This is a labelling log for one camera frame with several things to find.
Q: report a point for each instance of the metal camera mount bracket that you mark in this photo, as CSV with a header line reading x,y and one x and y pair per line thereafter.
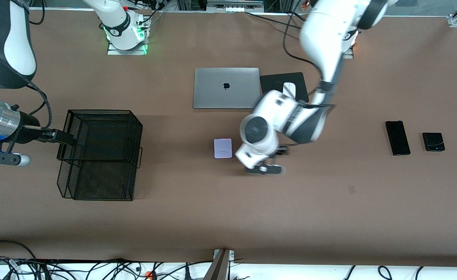
x,y
218,268

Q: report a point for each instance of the silver closed laptop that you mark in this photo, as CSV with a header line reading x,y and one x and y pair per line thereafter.
x,y
213,93

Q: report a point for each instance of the small black flip phone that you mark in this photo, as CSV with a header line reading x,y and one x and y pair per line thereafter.
x,y
433,140

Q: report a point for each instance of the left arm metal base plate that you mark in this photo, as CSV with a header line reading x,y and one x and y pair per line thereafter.
x,y
349,56

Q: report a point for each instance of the white computer mouse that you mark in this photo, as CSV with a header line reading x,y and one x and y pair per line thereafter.
x,y
289,88

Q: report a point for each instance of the long black smartphone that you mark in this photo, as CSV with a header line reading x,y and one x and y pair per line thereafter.
x,y
398,138

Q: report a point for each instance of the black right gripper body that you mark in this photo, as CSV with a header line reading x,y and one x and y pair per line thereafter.
x,y
29,132

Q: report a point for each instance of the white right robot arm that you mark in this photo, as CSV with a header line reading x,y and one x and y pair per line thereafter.
x,y
12,42

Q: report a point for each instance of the lavender flip phone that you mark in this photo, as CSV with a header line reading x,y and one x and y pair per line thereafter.
x,y
222,148

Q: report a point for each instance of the grey power strip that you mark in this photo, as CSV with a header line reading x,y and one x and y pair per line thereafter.
x,y
234,7

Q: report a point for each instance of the black mouse pad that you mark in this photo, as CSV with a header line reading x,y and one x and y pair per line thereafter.
x,y
269,79

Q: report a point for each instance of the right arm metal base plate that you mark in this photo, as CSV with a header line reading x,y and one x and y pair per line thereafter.
x,y
113,51

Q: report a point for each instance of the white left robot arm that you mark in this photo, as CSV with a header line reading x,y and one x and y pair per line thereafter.
x,y
326,35

